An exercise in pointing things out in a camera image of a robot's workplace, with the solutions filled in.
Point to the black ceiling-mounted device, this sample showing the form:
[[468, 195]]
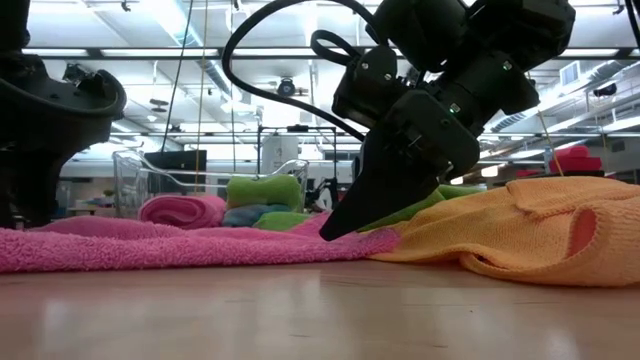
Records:
[[75, 72]]

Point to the blue microfiber towel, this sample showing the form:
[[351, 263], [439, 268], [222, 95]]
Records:
[[250, 215]]

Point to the pink microfiber towel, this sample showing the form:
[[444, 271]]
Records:
[[185, 210], [150, 245]]

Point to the black ceiling spotlight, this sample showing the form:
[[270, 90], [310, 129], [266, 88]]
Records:
[[286, 88]]

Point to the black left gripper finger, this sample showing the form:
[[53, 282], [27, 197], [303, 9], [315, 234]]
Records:
[[30, 190]]

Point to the black computer monitor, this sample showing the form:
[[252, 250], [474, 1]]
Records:
[[175, 162]]

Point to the orange microfiber towel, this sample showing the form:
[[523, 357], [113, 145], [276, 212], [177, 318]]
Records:
[[500, 235]]

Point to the clear plastic bin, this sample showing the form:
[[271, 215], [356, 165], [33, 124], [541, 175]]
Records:
[[125, 175]]

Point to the white ceiling air vent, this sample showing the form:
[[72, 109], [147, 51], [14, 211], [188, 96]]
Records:
[[570, 73]]

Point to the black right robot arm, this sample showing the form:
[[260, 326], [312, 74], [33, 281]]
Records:
[[475, 40]]

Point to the white square column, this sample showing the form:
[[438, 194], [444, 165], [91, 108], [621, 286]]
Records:
[[280, 155]]

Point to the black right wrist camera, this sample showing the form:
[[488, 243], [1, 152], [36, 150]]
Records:
[[370, 85]]

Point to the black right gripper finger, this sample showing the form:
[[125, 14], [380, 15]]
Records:
[[380, 195]]

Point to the black ceiling speaker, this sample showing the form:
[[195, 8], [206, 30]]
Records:
[[605, 90]]

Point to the green microfiber towel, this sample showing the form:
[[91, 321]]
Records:
[[400, 212], [265, 191]]

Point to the long black ceiling beam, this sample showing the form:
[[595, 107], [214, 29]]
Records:
[[150, 52]]

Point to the black and red machine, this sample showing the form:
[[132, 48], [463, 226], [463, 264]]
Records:
[[325, 192]]

